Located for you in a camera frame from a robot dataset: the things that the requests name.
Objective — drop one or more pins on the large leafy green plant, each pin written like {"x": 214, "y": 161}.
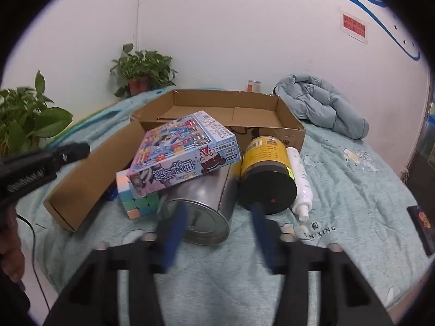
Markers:
{"x": 30, "y": 115}

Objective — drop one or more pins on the silver metal tin can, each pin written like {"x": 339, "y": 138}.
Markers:
{"x": 204, "y": 217}

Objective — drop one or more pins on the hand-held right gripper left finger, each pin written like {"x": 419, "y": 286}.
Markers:
{"x": 174, "y": 236}

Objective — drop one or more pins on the colourful board game box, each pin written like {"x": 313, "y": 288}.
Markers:
{"x": 183, "y": 149}

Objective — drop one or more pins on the light blue padded jacket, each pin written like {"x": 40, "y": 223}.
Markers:
{"x": 323, "y": 105}

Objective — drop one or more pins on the small potted green plant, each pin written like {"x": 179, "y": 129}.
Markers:
{"x": 146, "y": 68}

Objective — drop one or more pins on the white wall conduit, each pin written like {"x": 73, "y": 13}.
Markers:
{"x": 139, "y": 13}

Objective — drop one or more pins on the yellow and black can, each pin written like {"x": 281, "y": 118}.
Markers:
{"x": 268, "y": 176}

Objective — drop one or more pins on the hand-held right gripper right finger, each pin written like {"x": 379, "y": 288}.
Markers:
{"x": 263, "y": 237}

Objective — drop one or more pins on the dark cabinet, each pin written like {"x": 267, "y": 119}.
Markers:
{"x": 424, "y": 149}

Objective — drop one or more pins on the red wall sign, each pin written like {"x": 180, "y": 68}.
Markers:
{"x": 353, "y": 25}

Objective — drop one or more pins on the blue stapler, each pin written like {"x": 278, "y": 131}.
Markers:
{"x": 110, "y": 195}

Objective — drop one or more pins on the small orange jar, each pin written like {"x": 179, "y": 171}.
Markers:
{"x": 253, "y": 86}

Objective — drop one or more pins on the brown cardboard box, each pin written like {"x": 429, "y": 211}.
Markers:
{"x": 102, "y": 166}

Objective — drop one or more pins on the pastel cube puzzle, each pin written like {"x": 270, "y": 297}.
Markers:
{"x": 136, "y": 207}

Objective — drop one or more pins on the person's left hand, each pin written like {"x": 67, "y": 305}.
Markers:
{"x": 13, "y": 254}

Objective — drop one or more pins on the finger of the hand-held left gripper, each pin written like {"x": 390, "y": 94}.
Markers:
{"x": 68, "y": 154}

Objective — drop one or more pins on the dark printed box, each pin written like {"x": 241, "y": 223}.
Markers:
{"x": 419, "y": 227}

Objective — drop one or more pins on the white plastic bottle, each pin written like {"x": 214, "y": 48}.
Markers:
{"x": 300, "y": 183}

